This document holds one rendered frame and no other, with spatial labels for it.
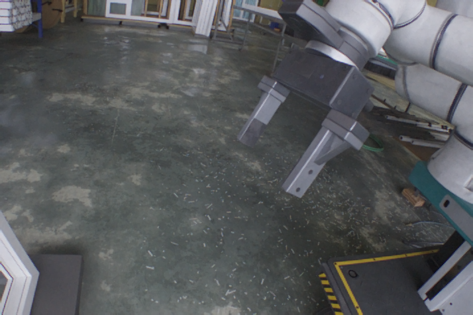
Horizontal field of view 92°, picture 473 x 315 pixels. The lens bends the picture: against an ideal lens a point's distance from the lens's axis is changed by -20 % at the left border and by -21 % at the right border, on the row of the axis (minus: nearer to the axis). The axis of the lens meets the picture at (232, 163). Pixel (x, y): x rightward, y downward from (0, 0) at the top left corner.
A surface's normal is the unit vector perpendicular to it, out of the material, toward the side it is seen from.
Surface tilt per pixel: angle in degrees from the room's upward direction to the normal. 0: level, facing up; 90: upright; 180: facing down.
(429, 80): 99
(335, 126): 66
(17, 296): 8
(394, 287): 0
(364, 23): 72
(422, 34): 94
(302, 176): 83
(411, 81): 106
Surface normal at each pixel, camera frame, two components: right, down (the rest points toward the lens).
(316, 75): -0.78, -0.34
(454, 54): -0.83, 0.36
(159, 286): 0.21, -0.82
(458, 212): -0.96, -0.07
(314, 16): 0.02, 0.30
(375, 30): 0.22, 0.40
